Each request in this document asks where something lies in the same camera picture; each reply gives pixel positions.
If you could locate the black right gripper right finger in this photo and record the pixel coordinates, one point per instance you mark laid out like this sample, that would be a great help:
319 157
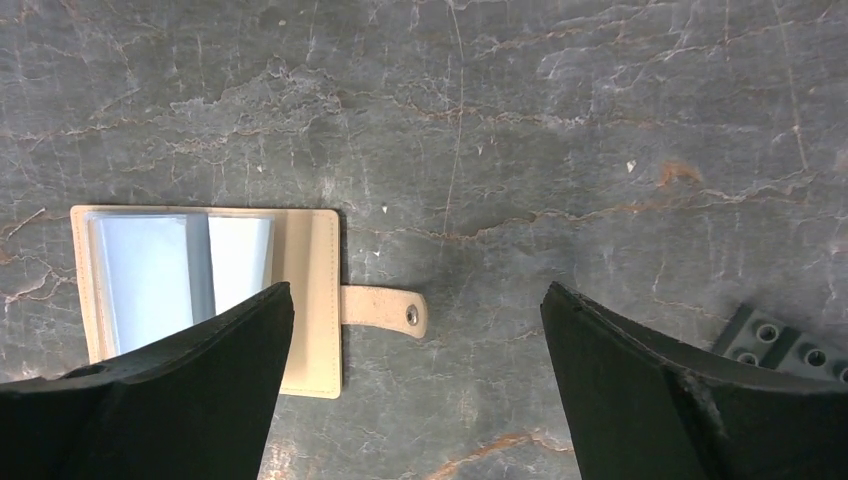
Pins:
642 405

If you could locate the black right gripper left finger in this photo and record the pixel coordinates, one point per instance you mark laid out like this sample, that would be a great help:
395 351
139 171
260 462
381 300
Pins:
197 404

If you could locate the beige leather card holder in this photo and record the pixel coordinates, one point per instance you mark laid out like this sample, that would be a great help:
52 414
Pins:
148 272

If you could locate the dark grey studded baseplate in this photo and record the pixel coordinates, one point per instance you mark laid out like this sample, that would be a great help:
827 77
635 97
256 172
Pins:
756 338

